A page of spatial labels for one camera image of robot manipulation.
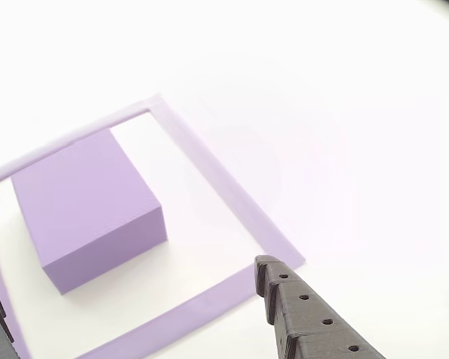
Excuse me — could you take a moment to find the large purple block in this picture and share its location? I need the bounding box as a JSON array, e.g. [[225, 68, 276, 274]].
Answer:
[[10, 126, 168, 296]]

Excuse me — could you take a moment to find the purple tape square frame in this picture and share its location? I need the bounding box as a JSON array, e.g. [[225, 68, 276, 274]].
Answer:
[[0, 95, 306, 359]]

